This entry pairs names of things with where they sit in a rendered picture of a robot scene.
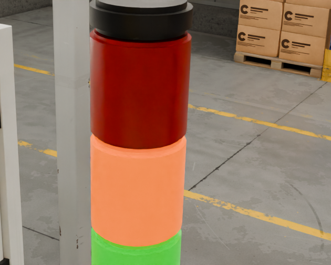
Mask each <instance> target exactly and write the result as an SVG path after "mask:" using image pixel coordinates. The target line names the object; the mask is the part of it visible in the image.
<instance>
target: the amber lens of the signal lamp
mask: <svg viewBox="0 0 331 265"><path fill-rule="evenodd" d="M186 141H187V140H186V138H185V136H183V137H182V138H181V139H179V140H178V141H177V142H175V143H173V144H171V145H168V146H165V147H161V148H154V149H127V148H120V147H115V146H112V145H109V144H106V143H104V142H103V141H101V140H99V139H98V138H97V137H95V136H94V135H93V134H92V135H91V137H90V156H91V226H92V227H93V229H94V231H95V232H96V233H97V234H99V235H100V236H101V237H103V238H104V239H106V240H108V241H111V242H113V243H116V244H120V245H123V246H133V247H141V246H150V245H154V244H159V243H161V242H164V241H167V240H168V239H170V238H171V237H173V236H174V235H176V234H177V233H178V231H179V230H180V229H181V225H182V214H183V193H184V173H185V153H186Z"/></svg>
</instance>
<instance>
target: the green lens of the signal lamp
mask: <svg viewBox="0 0 331 265"><path fill-rule="evenodd" d="M181 233H182V231H181V229H180V230H179V231H178V233H177V234H176V235H174V236H173V237H171V238H170V239H168V240H167V241H164V242H161V243H159V244H154V245H150V246H141V247H133V246H123V245H120V244H116V243H113V242H111V241H108V240H106V239H104V238H103V237H101V236H100V235H99V234H97V233H96V232H95V231H94V229H93V227H92V229H91V265H180V254H181Z"/></svg>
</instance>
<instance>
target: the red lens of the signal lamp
mask: <svg viewBox="0 0 331 265"><path fill-rule="evenodd" d="M191 40H192V37H191V35H190V34H189V33H188V32H187V31H185V34H183V35H181V36H178V37H175V38H169V39H162V40H129V39H121V38H114V37H110V36H106V35H103V34H101V33H99V32H98V31H96V28H95V29H94V30H93V31H92V32H91V33H90V129H91V132H92V133H93V135H94V136H95V137H97V138H98V139H99V140H101V141H103V142H104V143H106V144H109V145H112V146H115V147H120V148H127V149H154V148H161V147H165V146H168V145H171V144H173V143H175V142H177V141H178V140H179V139H181V138H182V137H183V136H184V135H185V134H186V132H187V122H188V101H189V81H190V61H191Z"/></svg>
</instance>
